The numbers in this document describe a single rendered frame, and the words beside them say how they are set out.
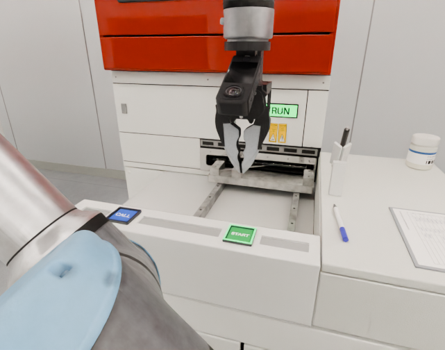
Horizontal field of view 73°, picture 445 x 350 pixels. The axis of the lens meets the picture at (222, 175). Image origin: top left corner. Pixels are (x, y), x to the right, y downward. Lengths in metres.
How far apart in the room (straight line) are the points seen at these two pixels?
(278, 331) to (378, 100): 2.17
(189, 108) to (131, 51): 0.28
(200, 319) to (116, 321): 0.51
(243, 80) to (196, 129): 0.75
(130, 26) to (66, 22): 2.23
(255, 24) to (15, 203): 0.37
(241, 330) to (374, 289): 0.28
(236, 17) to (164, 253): 0.43
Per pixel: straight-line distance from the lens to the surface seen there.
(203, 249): 0.58
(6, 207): 0.35
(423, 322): 0.63
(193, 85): 1.15
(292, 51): 1.01
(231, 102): 0.40
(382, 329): 0.64
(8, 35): 3.91
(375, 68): 2.58
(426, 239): 0.69
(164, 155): 1.26
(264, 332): 0.68
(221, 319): 0.68
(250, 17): 0.47
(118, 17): 1.22
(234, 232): 0.60
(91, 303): 0.20
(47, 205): 0.35
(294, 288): 0.59
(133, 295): 0.21
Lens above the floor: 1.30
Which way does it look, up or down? 23 degrees down
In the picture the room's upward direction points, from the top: straight up
